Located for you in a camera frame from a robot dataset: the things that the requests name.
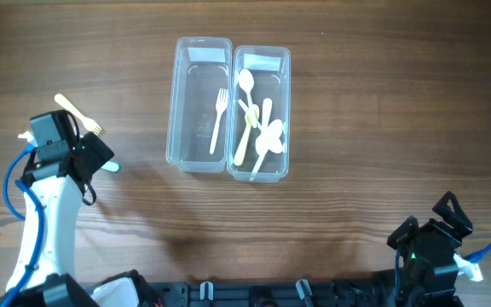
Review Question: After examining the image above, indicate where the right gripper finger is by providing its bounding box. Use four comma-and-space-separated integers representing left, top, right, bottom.
432, 191, 473, 237
387, 216, 419, 249

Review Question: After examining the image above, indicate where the white spoon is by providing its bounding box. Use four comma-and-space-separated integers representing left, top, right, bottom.
256, 98, 273, 156
238, 69, 257, 128
235, 98, 283, 159

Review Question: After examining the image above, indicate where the white spoon vertical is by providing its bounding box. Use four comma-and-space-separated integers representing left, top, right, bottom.
250, 119, 283, 182

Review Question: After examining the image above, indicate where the white fork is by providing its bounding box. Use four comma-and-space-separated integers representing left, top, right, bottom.
209, 88, 228, 154

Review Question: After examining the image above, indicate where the yellow plastic spoon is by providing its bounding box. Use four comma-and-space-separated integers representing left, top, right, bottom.
234, 104, 259, 166

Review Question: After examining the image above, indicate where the white fork pointing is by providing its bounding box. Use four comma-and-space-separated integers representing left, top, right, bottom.
18, 131, 35, 143

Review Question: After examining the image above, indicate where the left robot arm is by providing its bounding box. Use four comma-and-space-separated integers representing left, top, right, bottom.
0, 110, 143, 306

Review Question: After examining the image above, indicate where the left clear plastic container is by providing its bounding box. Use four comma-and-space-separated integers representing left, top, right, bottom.
166, 37, 233, 173

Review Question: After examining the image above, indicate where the clear plastic container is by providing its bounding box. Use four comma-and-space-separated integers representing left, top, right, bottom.
166, 37, 233, 173
226, 45, 292, 182

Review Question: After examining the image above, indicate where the right clear plastic container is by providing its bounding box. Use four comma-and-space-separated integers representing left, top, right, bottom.
226, 45, 292, 182

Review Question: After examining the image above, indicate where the yellow plastic fork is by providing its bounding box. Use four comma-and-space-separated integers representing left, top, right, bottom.
55, 93, 105, 136

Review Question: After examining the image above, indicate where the light blue plastic fork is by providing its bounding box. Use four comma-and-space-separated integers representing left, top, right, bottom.
101, 161, 120, 173

